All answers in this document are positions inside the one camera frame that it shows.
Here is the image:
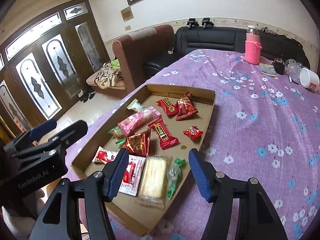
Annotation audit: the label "long red snack packet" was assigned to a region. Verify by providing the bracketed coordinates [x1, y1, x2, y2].
[156, 98, 178, 116]

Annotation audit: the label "red white snack packet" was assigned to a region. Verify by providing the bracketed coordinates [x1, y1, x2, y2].
[92, 146, 118, 164]

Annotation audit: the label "green orange pastry packet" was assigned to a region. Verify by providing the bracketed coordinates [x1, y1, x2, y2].
[108, 126, 126, 146]

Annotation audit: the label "black leather sofa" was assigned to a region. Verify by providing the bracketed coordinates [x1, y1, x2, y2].
[143, 27, 310, 79]

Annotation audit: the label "pink strawberry snack packet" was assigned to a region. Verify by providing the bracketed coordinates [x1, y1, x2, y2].
[118, 99, 162, 137]

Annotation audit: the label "green clear candy packet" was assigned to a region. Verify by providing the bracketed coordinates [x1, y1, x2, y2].
[167, 158, 187, 199]

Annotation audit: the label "patterned clothes pile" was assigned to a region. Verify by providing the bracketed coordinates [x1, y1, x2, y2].
[94, 59, 126, 90]

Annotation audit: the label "brown fabric armchair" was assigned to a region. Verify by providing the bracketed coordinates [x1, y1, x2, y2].
[87, 24, 174, 99]

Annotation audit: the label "shiny red chips bag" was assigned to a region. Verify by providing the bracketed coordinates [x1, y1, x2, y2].
[123, 129, 151, 157]
[176, 92, 199, 121]

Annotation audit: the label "small booklet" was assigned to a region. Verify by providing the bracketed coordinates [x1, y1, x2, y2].
[259, 63, 277, 77]

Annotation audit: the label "pink sleeved thermos bottle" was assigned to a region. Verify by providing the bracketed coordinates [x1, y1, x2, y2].
[245, 25, 262, 65]

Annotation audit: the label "white red sachet packet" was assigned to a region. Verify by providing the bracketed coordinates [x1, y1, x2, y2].
[119, 155, 146, 197]

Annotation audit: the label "red snack bar packet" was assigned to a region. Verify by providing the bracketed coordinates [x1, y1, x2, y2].
[148, 117, 179, 150]

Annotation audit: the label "clear glass cup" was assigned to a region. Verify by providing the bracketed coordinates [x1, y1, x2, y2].
[285, 59, 303, 82]

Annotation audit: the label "small black pouch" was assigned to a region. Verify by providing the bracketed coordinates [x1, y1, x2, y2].
[272, 58, 285, 75]

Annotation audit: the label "white plastic jar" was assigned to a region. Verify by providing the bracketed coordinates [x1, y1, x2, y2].
[299, 68, 319, 91]

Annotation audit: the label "dark wooden glass door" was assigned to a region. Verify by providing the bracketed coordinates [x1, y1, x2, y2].
[1, 0, 110, 136]

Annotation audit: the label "small red candy packet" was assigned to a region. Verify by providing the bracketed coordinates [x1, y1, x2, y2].
[183, 126, 203, 142]

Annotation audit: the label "black shoes on floor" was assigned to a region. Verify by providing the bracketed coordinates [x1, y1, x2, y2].
[78, 88, 95, 103]

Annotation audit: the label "shallow cardboard tray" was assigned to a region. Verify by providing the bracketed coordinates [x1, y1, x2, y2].
[71, 83, 217, 237]

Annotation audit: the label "beige cracker packet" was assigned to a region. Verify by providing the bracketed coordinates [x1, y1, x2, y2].
[137, 156, 172, 210]

